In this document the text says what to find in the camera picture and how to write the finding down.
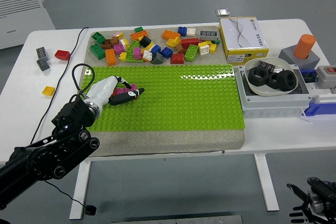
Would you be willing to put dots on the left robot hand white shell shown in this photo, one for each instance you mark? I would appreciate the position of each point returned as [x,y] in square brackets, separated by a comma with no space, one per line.
[102,90]

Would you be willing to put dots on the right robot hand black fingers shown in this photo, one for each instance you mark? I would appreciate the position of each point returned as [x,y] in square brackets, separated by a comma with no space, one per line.
[321,200]

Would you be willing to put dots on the green toy baseplate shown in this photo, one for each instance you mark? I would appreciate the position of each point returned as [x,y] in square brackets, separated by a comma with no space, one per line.
[178,103]

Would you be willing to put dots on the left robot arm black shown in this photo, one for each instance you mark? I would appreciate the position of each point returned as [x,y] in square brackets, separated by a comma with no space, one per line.
[44,158]

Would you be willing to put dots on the red long toy brick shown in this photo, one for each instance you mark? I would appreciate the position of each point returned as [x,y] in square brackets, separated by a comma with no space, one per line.
[190,42]
[114,93]

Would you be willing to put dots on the orange long toy brick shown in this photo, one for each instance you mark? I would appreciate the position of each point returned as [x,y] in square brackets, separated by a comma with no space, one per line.
[138,35]
[170,34]
[111,57]

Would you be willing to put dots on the small yellow toy brick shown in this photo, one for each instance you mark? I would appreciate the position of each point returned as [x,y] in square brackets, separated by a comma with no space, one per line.
[123,57]

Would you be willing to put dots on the brown toy brick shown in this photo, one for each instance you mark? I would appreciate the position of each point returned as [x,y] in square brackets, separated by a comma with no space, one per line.
[115,40]
[106,44]
[179,48]

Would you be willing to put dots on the pink magenta toy brick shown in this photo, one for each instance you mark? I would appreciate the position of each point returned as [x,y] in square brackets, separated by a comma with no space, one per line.
[137,53]

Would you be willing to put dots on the lime green toy brick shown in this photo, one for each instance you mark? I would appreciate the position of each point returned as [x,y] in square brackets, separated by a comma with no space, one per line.
[133,46]

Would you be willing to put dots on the yellow flat toy brick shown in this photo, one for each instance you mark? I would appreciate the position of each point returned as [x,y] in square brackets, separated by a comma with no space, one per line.
[48,91]
[149,47]

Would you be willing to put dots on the white orange toy brick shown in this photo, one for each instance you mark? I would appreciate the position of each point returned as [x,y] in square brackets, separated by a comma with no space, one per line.
[147,55]

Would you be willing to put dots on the grey sloped toy brick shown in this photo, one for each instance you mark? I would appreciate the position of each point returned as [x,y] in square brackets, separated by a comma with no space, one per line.
[157,58]

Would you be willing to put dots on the small grey toy brick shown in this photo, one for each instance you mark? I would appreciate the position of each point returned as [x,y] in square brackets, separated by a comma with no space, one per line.
[43,65]

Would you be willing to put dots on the black toy brick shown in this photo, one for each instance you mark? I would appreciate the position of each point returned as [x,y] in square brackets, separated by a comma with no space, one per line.
[145,41]

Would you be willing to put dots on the blue toy brick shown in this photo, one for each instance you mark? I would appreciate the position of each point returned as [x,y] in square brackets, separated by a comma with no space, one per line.
[182,31]
[156,49]
[166,52]

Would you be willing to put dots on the small green toy brick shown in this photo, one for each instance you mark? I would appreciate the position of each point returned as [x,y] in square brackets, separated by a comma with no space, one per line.
[217,42]
[138,29]

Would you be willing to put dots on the dark green long brick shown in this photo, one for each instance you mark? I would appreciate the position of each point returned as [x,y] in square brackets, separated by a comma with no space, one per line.
[96,51]

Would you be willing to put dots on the lime green flat plate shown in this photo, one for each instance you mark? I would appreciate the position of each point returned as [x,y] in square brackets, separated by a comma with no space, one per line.
[130,59]

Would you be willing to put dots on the dark green square brick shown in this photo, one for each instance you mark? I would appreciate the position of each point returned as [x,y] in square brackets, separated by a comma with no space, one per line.
[97,37]

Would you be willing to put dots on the pink yellow small brick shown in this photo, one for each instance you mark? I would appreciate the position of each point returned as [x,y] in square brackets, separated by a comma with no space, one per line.
[118,34]

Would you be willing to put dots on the white table leg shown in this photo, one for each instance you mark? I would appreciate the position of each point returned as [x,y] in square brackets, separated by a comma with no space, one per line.
[266,182]
[80,190]

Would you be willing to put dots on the grey-brown mat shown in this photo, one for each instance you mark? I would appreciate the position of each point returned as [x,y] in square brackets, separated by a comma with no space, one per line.
[170,141]

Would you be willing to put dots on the blue plastic block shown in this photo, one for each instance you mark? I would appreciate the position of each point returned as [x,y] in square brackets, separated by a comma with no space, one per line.
[322,108]

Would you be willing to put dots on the lime green long brick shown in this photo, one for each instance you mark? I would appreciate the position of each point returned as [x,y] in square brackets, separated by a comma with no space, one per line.
[191,53]

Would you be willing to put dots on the grey junction box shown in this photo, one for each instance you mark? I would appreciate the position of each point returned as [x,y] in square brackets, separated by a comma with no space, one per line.
[272,103]

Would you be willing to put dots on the white panel heater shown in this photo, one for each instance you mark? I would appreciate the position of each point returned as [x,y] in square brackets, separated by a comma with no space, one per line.
[23,14]

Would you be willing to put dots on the grey long holed brick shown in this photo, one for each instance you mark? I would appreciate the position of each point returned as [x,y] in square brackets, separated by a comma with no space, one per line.
[208,35]

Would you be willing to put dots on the grey box red button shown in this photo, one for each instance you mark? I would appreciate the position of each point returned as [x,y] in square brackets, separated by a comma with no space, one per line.
[325,79]

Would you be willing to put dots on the white bowl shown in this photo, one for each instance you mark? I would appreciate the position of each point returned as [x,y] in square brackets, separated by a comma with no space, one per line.
[261,91]

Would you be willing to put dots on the large black nut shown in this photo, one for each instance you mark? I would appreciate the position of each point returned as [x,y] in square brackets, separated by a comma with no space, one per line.
[252,78]
[281,81]

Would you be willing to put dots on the small black nut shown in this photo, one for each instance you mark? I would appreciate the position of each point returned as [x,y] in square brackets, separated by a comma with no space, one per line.
[271,83]

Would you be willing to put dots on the blue black plastic part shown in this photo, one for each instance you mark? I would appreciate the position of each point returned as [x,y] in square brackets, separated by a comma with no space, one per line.
[308,73]

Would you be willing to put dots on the grey block holder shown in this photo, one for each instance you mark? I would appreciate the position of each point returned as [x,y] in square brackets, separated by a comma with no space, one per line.
[310,61]

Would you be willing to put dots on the small silver object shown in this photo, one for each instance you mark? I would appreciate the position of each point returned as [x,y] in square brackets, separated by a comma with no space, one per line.
[222,12]

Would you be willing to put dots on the purple circuit board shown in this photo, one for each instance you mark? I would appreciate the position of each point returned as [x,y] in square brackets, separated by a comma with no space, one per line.
[265,65]

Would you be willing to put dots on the yellow white cardboard box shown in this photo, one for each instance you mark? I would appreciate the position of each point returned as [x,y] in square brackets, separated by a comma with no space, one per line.
[243,37]

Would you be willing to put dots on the orange cylinder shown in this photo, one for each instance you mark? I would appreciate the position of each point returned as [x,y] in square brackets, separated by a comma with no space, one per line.
[304,47]

